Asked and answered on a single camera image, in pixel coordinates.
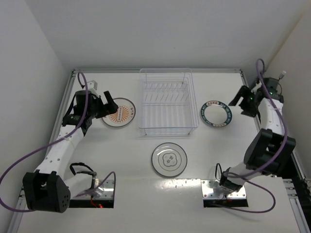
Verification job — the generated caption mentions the dark blue rimmed plate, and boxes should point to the dark blue rimmed plate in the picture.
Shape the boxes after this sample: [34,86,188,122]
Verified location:
[200,100,233,128]

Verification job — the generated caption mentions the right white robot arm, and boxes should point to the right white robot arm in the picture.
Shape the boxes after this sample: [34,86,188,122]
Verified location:
[219,78,296,192]

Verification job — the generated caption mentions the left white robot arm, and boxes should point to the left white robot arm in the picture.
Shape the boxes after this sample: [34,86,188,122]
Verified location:
[22,90,118,213]

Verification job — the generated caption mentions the orange sunburst plate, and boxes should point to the orange sunburst plate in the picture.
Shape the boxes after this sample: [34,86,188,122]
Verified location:
[102,98,136,128]

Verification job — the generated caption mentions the grey clover pattern plate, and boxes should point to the grey clover pattern plate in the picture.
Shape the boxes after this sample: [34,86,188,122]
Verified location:
[151,142,188,178]

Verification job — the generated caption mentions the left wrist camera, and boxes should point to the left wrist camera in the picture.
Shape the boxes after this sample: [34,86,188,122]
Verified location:
[87,80,98,93]

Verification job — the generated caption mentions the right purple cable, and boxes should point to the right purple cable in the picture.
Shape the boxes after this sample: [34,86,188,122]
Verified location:
[213,58,289,214]

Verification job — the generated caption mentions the black wall cable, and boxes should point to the black wall cable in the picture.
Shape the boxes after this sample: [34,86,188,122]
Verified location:
[276,70,287,85]

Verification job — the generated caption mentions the white wire dish rack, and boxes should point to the white wire dish rack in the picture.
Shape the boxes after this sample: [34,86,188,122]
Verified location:
[138,68,199,136]

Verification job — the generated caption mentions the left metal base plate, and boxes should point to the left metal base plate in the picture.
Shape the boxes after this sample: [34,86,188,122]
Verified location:
[93,180,115,200]

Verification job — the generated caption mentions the metal base plate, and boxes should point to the metal base plate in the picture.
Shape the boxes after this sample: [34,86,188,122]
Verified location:
[93,180,115,200]
[201,179,247,200]

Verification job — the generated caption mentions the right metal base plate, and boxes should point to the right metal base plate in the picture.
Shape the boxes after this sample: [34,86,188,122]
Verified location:
[201,179,247,200]

